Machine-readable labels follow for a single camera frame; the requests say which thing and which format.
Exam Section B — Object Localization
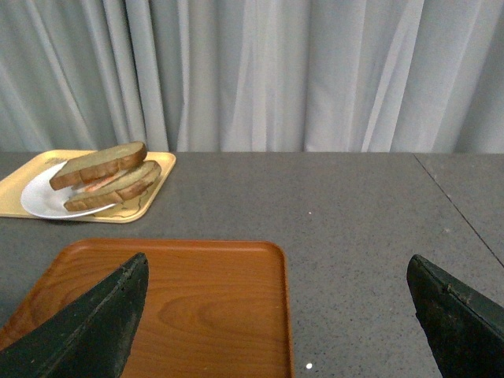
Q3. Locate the bread slice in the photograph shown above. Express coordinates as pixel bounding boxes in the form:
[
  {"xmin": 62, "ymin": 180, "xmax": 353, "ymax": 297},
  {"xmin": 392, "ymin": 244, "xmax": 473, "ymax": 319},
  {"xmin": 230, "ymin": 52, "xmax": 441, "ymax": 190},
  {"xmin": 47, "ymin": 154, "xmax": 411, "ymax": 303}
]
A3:
[
  {"xmin": 63, "ymin": 161, "xmax": 161, "ymax": 212},
  {"xmin": 49, "ymin": 141, "xmax": 147, "ymax": 191}
]

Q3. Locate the grey pleated curtain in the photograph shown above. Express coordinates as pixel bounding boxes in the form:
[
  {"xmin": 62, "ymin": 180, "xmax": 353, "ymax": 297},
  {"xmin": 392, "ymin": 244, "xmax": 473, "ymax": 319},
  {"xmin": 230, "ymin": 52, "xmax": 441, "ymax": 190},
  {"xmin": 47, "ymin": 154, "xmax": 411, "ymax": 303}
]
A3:
[{"xmin": 1, "ymin": 1, "xmax": 503, "ymax": 153}]

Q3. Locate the brown wooden tray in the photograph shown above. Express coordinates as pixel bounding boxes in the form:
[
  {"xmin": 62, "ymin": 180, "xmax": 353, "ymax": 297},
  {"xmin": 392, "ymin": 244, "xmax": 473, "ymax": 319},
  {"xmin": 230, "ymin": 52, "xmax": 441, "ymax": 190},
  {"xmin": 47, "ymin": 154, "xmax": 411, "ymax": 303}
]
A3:
[{"xmin": 1, "ymin": 239, "xmax": 294, "ymax": 377}]

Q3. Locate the fried egg toy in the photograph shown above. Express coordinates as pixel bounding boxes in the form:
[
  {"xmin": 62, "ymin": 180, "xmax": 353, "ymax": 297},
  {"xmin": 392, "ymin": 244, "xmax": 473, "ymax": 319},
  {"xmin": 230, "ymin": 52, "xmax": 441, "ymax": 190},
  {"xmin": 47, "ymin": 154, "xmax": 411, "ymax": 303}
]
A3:
[{"xmin": 72, "ymin": 170, "xmax": 128, "ymax": 193}]

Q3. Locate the yellow bear tray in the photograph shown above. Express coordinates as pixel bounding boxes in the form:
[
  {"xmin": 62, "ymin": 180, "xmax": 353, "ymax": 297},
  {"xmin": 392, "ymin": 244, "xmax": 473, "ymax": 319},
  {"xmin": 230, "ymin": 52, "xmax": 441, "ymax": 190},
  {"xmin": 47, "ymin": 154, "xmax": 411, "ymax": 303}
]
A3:
[{"xmin": 1, "ymin": 150, "xmax": 176, "ymax": 224}]

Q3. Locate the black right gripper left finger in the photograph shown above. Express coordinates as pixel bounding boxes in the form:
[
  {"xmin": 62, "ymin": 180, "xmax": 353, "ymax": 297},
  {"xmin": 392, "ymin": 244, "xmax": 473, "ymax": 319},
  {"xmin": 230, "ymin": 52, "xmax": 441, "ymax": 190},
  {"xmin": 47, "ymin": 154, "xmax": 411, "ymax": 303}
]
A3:
[{"xmin": 1, "ymin": 253, "xmax": 149, "ymax": 377}]

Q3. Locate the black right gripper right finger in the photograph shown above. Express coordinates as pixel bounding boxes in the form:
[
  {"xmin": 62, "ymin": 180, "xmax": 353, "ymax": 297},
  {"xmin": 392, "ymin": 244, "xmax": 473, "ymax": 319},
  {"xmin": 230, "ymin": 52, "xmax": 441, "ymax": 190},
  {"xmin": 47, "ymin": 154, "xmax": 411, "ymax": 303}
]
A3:
[{"xmin": 406, "ymin": 254, "xmax": 503, "ymax": 377}]

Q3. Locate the white round plate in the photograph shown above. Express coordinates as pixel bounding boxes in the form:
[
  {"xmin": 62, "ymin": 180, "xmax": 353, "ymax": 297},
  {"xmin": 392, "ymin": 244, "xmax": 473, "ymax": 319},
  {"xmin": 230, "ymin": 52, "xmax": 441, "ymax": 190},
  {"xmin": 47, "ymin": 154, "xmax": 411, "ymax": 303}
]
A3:
[{"xmin": 20, "ymin": 161, "xmax": 114, "ymax": 220}]

